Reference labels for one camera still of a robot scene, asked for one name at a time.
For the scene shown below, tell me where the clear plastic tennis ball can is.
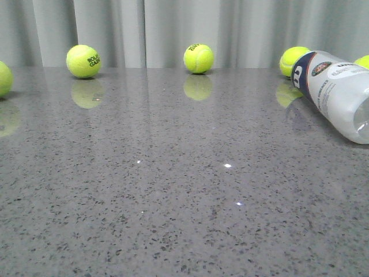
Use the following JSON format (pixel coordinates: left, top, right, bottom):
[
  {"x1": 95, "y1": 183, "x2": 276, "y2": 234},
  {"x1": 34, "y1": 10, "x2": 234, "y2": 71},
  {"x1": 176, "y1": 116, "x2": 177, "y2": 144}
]
[{"x1": 291, "y1": 51, "x2": 368, "y2": 144}]

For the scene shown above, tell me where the centre yellow tennis ball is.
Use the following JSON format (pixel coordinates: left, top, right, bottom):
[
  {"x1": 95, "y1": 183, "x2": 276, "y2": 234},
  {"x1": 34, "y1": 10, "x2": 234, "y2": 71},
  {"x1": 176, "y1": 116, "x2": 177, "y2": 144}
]
[{"x1": 183, "y1": 44, "x2": 214, "y2": 74}]

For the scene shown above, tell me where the Roland Garros tennis ball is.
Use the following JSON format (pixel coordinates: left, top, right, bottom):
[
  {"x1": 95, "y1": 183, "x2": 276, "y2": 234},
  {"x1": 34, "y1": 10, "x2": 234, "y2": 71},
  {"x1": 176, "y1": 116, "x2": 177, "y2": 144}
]
[{"x1": 66, "y1": 44, "x2": 101, "y2": 78}]

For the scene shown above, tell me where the right Wilson tennis ball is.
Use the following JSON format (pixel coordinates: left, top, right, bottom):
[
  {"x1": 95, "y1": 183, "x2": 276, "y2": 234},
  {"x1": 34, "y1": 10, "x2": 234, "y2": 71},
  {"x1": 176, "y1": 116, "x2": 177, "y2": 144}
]
[{"x1": 279, "y1": 46, "x2": 310, "y2": 78}]

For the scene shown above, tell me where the far left tennis ball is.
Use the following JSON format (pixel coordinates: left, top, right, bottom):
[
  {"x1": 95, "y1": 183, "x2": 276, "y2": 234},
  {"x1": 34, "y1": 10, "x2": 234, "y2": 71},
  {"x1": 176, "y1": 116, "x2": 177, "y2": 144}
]
[{"x1": 0, "y1": 61, "x2": 13, "y2": 97}]

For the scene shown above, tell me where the far right tennis ball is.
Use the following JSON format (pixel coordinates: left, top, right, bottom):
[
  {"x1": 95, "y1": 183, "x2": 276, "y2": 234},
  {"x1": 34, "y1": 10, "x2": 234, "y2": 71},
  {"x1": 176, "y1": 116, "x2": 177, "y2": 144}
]
[{"x1": 354, "y1": 55, "x2": 369, "y2": 69}]

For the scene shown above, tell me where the white pleated curtain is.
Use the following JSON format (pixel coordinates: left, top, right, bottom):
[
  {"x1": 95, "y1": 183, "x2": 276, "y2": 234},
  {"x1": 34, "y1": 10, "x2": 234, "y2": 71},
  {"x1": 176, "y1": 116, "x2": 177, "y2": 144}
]
[{"x1": 1, "y1": 1, "x2": 368, "y2": 68}]

